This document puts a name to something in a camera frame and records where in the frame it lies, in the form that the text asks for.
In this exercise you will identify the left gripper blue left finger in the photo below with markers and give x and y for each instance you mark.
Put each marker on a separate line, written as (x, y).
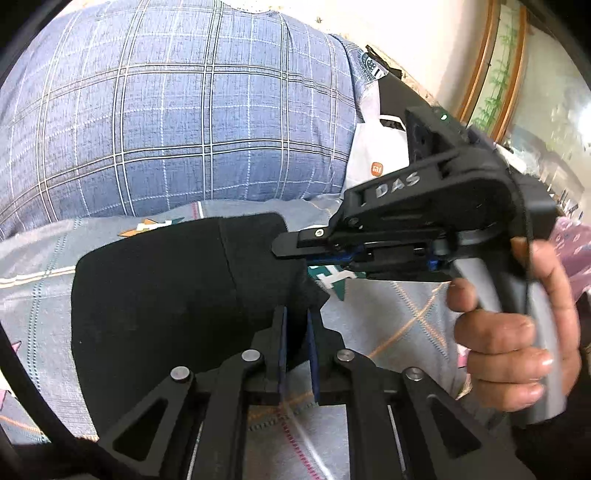
(270, 369)

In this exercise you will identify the blue plaid pillow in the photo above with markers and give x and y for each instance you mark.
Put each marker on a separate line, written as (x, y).
(132, 108)

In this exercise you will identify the white paper shopping bag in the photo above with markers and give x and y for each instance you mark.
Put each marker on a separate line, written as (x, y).
(379, 144)

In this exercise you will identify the black pants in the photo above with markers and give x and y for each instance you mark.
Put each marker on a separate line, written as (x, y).
(191, 294)

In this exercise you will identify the framed bamboo painting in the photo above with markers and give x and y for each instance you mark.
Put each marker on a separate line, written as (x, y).
(491, 97)

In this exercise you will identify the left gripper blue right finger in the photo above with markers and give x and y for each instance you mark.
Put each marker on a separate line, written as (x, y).
(323, 345)

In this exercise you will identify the person right hand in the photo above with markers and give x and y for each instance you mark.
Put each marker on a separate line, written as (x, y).
(505, 367)

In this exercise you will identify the grey star patterned quilt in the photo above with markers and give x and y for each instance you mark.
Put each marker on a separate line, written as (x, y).
(394, 323)

